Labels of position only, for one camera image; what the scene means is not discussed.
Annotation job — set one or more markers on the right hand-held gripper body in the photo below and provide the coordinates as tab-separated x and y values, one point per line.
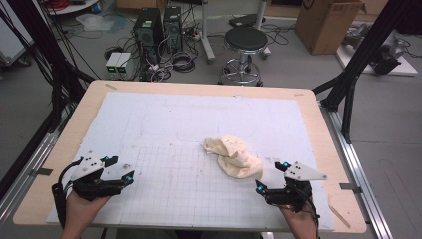
293	195

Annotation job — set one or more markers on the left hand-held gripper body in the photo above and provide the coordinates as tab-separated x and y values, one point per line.
88	184

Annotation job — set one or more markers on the cream cloth with white tag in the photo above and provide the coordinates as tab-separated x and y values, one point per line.
235	159

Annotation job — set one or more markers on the person's right hand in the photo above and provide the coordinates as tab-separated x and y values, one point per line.
300	220

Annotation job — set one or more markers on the person's left hand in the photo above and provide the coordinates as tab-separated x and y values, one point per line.
79	210

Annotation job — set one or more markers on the grey tape piece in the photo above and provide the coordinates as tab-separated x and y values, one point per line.
41	171
351	188

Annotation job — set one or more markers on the white gridded mat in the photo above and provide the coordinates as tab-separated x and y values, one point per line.
185	126

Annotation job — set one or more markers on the white power supply unit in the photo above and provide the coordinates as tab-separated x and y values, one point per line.
125	63
112	63

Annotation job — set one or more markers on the black round stool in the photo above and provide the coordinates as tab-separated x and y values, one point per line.
245	40

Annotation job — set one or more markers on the large black computer tower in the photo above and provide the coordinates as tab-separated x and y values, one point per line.
147	33

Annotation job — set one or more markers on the clear plastic bag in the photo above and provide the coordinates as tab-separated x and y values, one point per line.
94	22

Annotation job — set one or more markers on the brown cardboard box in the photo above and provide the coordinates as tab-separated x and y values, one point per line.
325	26

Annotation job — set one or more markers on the slim black computer tower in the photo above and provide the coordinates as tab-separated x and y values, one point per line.
172	28

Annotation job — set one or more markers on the flat black floor device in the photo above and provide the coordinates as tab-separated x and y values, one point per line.
244	20

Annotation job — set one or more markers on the white table leg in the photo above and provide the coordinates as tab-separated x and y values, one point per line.
262	13
205	33

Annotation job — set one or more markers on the grey panel on stand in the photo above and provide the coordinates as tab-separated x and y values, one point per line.
11	43

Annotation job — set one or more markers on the dark grey robot device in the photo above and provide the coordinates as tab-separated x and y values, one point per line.
386	53

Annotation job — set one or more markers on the round white table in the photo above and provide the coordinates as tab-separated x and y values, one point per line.
73	8

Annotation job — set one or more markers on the white board base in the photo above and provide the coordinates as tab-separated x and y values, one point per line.
404	68

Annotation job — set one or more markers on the aluminium rail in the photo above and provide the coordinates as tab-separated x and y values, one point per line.
30	166
358	172

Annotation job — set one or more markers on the black metal frame stand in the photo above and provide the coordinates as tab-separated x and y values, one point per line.
358	56
43	49

